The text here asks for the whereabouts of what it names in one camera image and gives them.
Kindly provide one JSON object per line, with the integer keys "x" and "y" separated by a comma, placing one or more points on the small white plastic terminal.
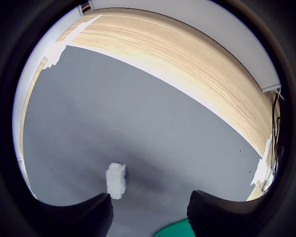
{"x": 116, "y": 180}

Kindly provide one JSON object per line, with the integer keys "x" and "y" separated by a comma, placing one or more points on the round green lid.
{"x": 172, "y": 230}

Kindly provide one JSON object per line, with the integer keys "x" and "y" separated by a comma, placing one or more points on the white tape piece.
{"x": 260, "y": 170}
{"x": 54, "y": 53}

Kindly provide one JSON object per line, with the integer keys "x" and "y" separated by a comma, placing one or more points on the dark grey mat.
{"x": 113, "y": 111}

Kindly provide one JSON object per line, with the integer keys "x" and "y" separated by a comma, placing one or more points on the long white tape strip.
{"x": 187, "y": 95}

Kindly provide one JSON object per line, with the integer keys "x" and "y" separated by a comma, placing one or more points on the white partition panel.
{"x": 187, "y": 14}

